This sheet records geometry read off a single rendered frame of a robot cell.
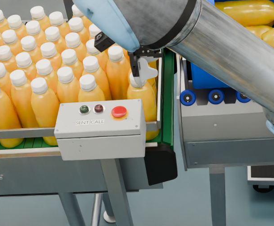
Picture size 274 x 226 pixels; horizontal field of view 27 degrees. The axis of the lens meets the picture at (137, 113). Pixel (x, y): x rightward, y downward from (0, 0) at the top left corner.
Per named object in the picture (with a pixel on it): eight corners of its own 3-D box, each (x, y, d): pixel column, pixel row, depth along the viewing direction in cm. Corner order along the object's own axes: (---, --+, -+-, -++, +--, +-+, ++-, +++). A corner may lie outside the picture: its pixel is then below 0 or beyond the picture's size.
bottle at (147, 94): (140, 145, 150) (130, 93, 137) (130, 128, 154) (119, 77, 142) (164, 135, 151) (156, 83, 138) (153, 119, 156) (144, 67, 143)
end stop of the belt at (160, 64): (160, 128, 146) (159, 120, 144) (157, 128, 146) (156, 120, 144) (163, 35, 175) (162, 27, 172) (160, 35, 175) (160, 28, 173)
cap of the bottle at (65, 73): (70, 70, 147) (68, 64, 145) (75, 78, 144) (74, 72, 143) (56, 75, 146) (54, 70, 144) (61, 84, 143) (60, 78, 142)
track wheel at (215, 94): (206, 89, 150) (206, 88, 151) (208, 106, 150) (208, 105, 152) (223, 87, 149) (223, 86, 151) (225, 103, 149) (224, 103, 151)
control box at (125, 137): (144, 157, 133) (139, 128, 126) (62, 161, 136) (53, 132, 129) (146, 127, 140) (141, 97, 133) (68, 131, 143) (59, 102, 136)
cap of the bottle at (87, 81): (96, 79, 143) (95, 74, 141) (94, 89, 140) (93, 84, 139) (82, 80, 143) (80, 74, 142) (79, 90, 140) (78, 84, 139)
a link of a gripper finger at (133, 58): (139, 80, 132) (134, 46, 127) (132, 80, 132) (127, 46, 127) (140, 69, 136) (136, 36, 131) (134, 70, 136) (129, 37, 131)
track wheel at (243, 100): (234, 87, 149) (234, 86, 151) (236, 104, 149) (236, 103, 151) (252, 85, 148) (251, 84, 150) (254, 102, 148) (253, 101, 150)
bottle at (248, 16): (209, 31, 154) (278, 26, 152) (209, 26, 147) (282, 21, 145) (208, 6, 154) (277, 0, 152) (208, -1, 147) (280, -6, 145)
